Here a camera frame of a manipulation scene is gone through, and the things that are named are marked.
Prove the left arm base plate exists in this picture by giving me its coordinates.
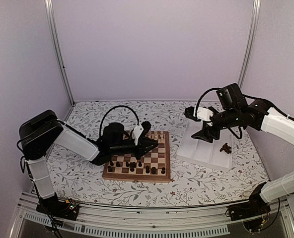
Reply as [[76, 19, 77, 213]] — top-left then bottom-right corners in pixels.
[[36, 196, 79, 221]]

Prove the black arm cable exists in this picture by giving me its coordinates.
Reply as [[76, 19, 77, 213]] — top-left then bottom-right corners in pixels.
[[99, 105, 141, 139], [195, 87, 244, 139]]

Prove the front aluminium rail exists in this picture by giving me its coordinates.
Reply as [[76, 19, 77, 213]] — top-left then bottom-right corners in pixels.
[[9, 192, 294, 238]]

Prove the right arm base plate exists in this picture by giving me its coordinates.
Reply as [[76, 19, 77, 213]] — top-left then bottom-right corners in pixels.
[[225, 201, 271, 233]]

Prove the floral patterned table mat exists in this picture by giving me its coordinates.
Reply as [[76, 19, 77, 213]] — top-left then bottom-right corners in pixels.
[[37, 100, 268, 208]]

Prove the white plastic compartment tray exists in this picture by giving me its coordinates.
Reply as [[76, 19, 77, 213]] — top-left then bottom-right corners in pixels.
[[176, 120, 233, 172]]

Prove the right aluminium frame post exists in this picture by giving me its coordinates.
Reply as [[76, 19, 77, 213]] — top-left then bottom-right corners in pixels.
[[237, 0, 261, 90]]

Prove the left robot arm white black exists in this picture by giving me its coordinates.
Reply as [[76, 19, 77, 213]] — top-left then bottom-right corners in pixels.
[[16, 110, 158, 215]]

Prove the wooden chess board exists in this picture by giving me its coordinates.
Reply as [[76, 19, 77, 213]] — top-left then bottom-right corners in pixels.
[[102, 131, 171, 183]]

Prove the left aluminium frame post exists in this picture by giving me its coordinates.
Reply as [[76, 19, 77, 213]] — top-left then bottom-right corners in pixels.
[[44, 0, 75, 106]]

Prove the dark wooden king piece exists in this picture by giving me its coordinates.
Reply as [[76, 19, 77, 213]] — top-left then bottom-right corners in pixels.
[[130, 165, 135, 172]]

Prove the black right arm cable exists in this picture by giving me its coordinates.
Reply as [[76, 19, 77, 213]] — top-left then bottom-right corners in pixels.
[[195, 87, 244, 139]]

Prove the aluminium frame post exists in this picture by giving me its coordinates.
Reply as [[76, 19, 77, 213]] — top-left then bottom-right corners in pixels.
[[237, 0, 261, 90], [44, 0, 75, 106]]

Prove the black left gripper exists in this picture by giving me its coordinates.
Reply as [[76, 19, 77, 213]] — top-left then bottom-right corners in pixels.
[[111, 138, 158, 161]]

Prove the dark chess piece corner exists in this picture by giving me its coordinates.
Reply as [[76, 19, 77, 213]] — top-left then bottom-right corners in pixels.
[[107, 161, 114, 173]]

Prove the pile of dark chess pieces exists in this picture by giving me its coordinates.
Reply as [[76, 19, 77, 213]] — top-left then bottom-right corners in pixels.
[[220, 143, 232, 154]]

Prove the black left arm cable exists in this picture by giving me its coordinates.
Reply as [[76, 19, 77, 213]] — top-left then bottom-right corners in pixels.
[[99, 105, 141, 139]]

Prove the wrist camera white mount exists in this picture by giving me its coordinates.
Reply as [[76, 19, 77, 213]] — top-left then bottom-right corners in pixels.
[[184, 107, 214, 122], [131, 121, 151, 146]]

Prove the light bishop piece right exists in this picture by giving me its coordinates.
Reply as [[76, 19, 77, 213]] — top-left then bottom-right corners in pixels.
[[147, 131, 153, 138]]

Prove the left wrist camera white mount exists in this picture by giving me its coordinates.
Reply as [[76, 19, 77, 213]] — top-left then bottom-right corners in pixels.
[[131, 121, 151, 146]]

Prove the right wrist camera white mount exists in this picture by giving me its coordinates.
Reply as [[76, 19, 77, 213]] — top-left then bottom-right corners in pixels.
[[184, 107, 214, 122]]

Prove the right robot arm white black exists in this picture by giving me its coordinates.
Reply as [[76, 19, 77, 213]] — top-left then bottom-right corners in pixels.
[[184, 83, 294, 216]]

